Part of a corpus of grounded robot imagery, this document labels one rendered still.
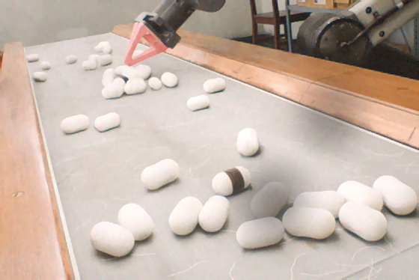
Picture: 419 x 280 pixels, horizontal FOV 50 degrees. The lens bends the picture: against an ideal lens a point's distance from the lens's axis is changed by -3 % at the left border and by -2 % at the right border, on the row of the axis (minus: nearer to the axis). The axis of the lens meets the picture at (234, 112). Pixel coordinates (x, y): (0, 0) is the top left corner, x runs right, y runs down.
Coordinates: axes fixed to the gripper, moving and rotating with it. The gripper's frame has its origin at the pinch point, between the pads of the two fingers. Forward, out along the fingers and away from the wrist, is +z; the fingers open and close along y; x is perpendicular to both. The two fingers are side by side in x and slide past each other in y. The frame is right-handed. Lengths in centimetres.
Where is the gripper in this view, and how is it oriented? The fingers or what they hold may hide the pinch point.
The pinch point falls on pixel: (129, 61)
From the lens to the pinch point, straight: 87.4
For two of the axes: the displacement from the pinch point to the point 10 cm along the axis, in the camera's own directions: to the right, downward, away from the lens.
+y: 4.3, 2.4, -8.7
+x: 6.3, 6.1, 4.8
